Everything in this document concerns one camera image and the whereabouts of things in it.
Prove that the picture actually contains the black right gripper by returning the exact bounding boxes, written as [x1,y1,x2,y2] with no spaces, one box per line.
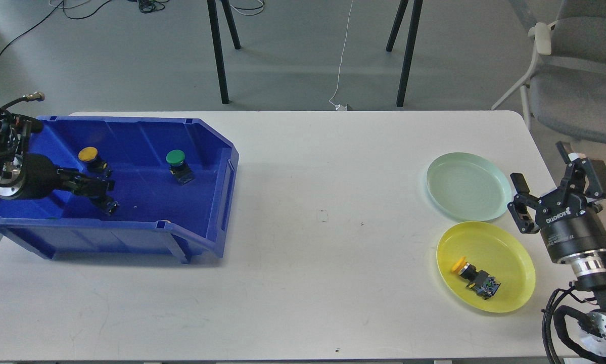
[507,141,606,263]

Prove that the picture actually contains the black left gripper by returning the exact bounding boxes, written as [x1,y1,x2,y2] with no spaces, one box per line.
[0,154,115,200]

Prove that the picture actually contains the green push button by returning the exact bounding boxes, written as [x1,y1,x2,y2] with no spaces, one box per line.
[90,195,120,216]
[165,149,195,185]

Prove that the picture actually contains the yellow push button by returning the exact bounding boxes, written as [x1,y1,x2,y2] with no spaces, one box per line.
[78,147,112,178]
[450,256,501,300]

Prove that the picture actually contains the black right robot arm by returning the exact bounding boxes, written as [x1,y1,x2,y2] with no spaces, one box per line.
[507,141,606,363]

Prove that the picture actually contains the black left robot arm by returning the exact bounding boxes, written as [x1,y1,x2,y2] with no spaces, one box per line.
[0,92,118,209]

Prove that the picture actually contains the yellow plate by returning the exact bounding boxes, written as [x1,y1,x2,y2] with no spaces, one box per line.
[435,221,536,313]

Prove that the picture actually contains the pale green plate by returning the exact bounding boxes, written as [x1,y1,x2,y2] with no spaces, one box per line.
[424,152,511,221]

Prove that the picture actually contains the blue plastic bin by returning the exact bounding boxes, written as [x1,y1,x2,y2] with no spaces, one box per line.
[0,116,239,263]

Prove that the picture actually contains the grey office chair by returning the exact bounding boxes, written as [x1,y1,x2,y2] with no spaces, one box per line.
[492,1,606,144]

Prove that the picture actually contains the black tripod legs left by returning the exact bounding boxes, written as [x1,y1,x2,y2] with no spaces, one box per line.
[206,1,241,105]

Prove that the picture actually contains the black tripod legs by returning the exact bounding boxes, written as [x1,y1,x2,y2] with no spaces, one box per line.
[206,1,241,105]
[386,1,424,108]

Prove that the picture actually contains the black tripod legs right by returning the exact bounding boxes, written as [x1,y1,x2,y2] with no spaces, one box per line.
[386,1,424,108]

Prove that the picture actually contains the black cables on floor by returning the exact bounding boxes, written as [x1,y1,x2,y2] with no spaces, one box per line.
[0,0,172,81]

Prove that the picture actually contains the white cable on floor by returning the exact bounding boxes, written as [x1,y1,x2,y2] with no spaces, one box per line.
[328,0,354,112]

